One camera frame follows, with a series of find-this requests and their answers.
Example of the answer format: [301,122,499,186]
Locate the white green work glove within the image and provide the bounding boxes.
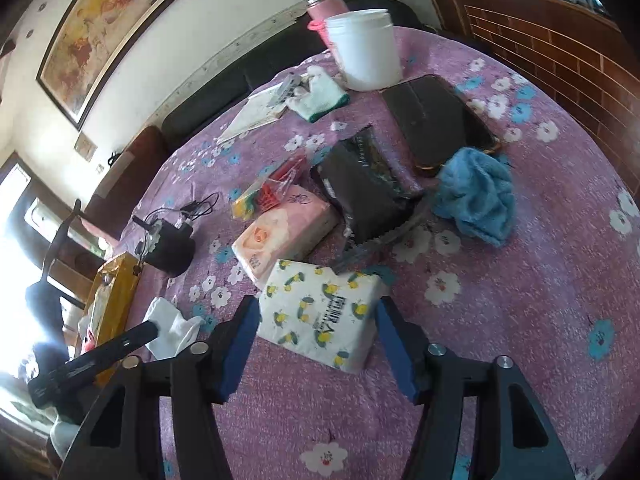
[285,65,350,124]

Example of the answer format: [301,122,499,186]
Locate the pink rose tissue pack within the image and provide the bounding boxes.
[231,185,341,291]

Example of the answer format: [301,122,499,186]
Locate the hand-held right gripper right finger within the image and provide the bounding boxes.
[375,298,576,480]

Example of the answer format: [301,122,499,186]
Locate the framed wall picture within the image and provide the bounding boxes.
[35,0,209,131]

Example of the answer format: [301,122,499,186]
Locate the black motor with metal lid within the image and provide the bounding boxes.
[132,195,219,277]

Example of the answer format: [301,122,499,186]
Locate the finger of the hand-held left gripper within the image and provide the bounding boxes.
[101,322,159,367]

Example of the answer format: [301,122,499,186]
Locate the small wall plaque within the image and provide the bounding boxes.
[73,132,99,163]

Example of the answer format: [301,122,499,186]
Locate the white plastic jar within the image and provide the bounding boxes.
[323,8,404,92]

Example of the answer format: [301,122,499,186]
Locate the bag of colourful clips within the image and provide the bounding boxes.
[229,152,309,221]

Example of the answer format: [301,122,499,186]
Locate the pink thermos bottle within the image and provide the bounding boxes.
[301,0,350,52]

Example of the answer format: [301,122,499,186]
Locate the yellow cardboard box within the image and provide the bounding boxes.
[77,252,142,387]

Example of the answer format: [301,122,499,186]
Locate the brown wooden cabinet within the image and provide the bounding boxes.
[414,0,640,161]

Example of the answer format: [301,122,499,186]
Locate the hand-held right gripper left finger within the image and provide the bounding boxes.
[60,295,262,480]

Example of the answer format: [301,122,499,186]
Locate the black foil packet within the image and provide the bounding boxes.
[310,125,432,272]

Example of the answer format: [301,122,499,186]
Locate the black sofa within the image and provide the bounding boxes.
[160,0,442,147]

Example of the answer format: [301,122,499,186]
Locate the blue fluffy cloth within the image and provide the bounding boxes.
[430,146,517,249]

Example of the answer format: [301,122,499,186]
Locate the black smartphone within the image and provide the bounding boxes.
[380,74,503,177]

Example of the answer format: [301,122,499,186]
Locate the white paper booklet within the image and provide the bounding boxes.
[215,79,302,144]

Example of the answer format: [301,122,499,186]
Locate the dark wooden chair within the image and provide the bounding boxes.
[29,198,84,312]

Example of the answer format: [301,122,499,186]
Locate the lemon print tissue pack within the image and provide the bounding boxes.
[257,259,391,375]

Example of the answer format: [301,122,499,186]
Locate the white towel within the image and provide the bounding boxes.
[142,296,206,361]

